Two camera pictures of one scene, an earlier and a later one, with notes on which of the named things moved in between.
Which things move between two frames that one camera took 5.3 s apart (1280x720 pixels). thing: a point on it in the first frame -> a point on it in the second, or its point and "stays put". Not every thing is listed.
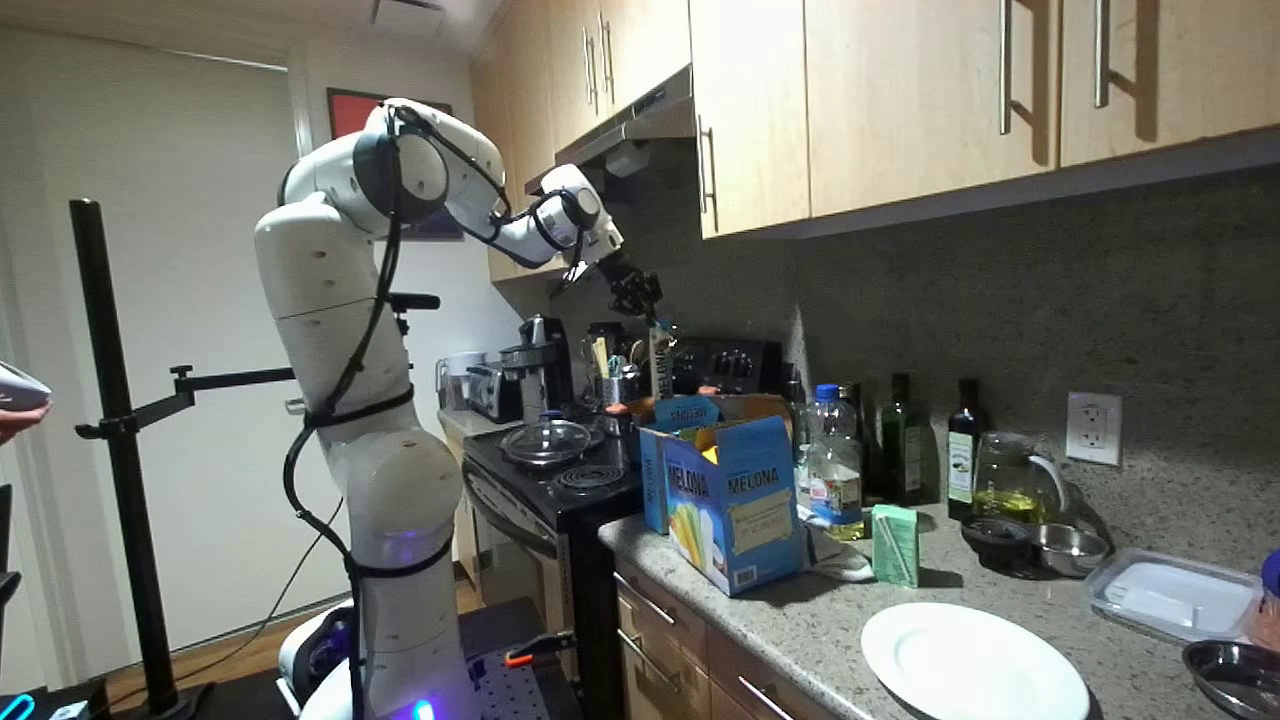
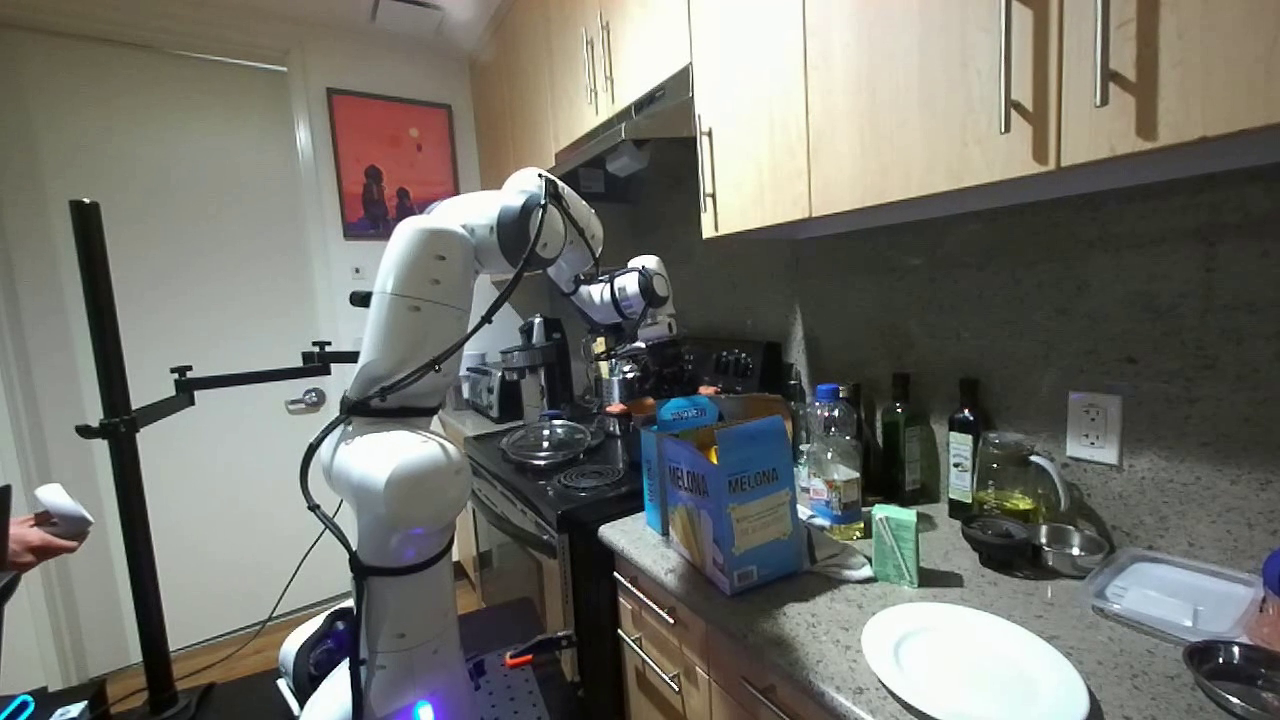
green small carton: (895, 544) stays put
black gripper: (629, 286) -> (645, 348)
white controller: (22, 402) -> (62, 512)
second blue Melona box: (651, 460) stays put
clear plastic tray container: (1175, 594) stays put
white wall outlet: (1094, 425) stays put
